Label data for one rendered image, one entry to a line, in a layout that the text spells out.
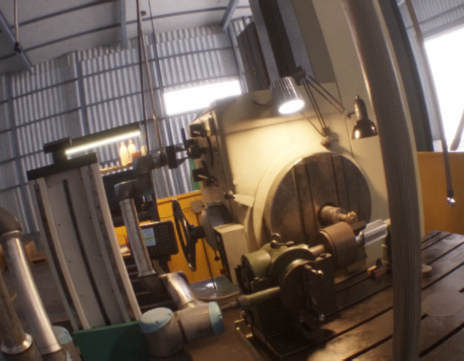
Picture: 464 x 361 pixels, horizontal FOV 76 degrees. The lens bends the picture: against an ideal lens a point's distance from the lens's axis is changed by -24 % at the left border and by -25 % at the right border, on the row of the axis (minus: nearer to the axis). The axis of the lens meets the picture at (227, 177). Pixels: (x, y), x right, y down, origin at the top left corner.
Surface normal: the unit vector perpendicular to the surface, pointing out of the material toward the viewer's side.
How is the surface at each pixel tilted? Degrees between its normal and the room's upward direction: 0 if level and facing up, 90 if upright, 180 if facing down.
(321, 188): 90
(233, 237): 90
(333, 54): 90
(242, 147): 90
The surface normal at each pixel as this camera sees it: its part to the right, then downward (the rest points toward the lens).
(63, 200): 0.23, 0.04
